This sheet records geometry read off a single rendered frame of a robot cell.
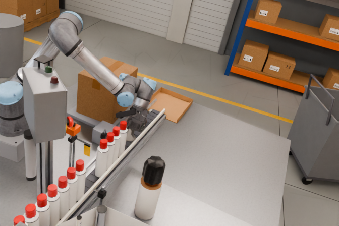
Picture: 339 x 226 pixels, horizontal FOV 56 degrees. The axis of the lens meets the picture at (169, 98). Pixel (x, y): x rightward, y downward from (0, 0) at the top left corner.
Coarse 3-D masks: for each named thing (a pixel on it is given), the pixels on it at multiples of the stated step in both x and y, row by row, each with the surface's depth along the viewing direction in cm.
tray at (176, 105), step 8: (160, 88) 234; (152, 96) 224; (160, 96) 230; (168, 96) 233; (176, 96) 233; (184, 96) 231; (160, 104) 221; (168, 104) 223; (176, 104) 225; (184, 104) 227; (168, 112) 214; (176, 112) 216; (184, 112) 216; (176, 120) 209
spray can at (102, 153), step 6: (102, 144) 139; (102, 150) 140; (108, 150) 142; (96, 156) 144; (102, 156) 141; (96, 162) 144; (102, 162) 143; (96, 168) 146; (102, 168) 145; (96, 174) 147; (102, 174) 147
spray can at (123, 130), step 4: (120, 124) 153; (124, 124) 153; (120, 128) 154; (124, 128) 154; (120, 132) 154; (124, 132) 154; (124, 136) 156; (124, 140) 157; (120, 144) 158; (124, 144) 159; (120, 148) 159; (124, 148) 161; (120, 152) 160
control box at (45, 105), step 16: (32, 80) 98; (48, 80) 100; (32, 96) 93; (48, 96) 95; (64, 96) 98; (32, 112) 97; (48, 112) 98; (64, 112) 101; (32, 128) 101; (48, 128) 101; (64, 128) 104
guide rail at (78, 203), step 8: (160, 112) 198; (120, 160) 158; (112, 168) 152; (104, 176) 145; (96, 184) 140; (88, 192) 136; (80, 200) 131; (72, 208) 127; (64, 216) 123; (56, 224) 120
